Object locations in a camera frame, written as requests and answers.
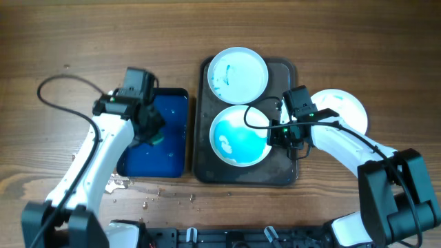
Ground white plate teal puddle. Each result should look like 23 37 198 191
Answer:
209 105 271 167

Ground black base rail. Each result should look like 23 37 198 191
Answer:
103 219 345 248

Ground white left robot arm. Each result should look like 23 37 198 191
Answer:
21 90 165 247

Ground white plate aside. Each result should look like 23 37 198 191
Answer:
311 89 368 134

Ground white plate blue smears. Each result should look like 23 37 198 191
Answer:
206 47 269 105

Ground black tray of blue water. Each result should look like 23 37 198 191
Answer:
116 88 189 178

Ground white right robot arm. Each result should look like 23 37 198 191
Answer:
267 109 440 247

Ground dark metal serving tray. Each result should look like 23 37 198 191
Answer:
192 56 299 187

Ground green sponge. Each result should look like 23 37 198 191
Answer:
150 133 164 146

